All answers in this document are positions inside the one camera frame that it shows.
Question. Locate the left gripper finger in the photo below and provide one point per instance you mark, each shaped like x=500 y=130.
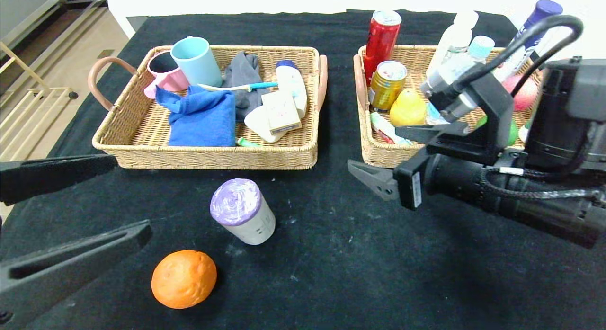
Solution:
x=57 y=176
x=52 y=287

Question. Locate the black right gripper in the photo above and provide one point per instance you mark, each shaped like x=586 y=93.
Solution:
x=411 y=186

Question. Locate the red Hi-Chew candy pack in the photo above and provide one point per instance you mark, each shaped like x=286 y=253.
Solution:
x=383 y=126

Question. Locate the yellow lemon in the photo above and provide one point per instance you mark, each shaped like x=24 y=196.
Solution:
x=407 y=110

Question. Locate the playing card box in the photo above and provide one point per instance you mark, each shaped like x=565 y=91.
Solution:
x=280 y=111

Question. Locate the orange fruit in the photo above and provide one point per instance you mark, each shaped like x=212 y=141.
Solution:
x=183 y=279

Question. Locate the clear water bottle blue cap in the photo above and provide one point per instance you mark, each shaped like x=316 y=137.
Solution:
x=480 y=48

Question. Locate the purple trash bag roll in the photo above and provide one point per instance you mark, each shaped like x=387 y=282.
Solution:
x=241 y=211

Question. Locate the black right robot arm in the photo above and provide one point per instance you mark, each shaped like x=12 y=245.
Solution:
x=473 y=183

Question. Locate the wicker basket with food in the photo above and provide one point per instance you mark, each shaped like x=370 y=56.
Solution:
x=374 y=152

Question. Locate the wicker basket with toiletries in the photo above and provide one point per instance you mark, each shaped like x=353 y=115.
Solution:
x=142 y=126

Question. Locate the gold drink can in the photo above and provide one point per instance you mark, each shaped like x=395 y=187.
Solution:
x=386 y=91

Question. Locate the beige wheeled rack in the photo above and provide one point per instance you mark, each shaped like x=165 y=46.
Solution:
x=28 y=107

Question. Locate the green citrus fruit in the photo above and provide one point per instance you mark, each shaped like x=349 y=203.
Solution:
x=513 y=133

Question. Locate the red drink can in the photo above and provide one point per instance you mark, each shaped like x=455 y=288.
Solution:
x=381 y=41

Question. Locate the white yogurt bottle green label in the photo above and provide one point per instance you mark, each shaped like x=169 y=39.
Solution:
x=524 y=131

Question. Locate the white lotion bottle blue cap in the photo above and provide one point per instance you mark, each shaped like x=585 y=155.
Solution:
x=289 y=76

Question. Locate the red apple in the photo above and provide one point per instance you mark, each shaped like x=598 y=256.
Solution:
x=528 y=98

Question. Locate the pink plastic cup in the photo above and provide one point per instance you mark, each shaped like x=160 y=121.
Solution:
x=168 y=81

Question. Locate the white soap box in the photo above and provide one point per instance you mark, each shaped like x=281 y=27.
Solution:
x=255 y=124

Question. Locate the white and blue toothbrush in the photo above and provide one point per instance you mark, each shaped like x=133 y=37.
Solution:
x=262 y=84

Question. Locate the blue cloth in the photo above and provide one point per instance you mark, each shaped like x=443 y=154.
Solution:
x=203 y=121

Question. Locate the small green plastic item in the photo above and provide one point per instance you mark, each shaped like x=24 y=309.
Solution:
x=245 y=142

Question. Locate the black tablecloth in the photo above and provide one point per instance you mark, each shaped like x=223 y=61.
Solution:
x=303 y=297

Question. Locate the grey cloth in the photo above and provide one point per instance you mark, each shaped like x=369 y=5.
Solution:
x=244 y=69

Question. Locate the light teal plastic cup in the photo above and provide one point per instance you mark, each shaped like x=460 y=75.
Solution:
x=199 y=65

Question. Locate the white bottle purple cap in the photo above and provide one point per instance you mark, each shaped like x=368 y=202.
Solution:
x=544 y=13

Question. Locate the white table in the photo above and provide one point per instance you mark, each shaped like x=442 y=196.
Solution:
x=213 y=1

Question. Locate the grey metal shelf frame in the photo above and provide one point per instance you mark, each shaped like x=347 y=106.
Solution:
x=52 y=4

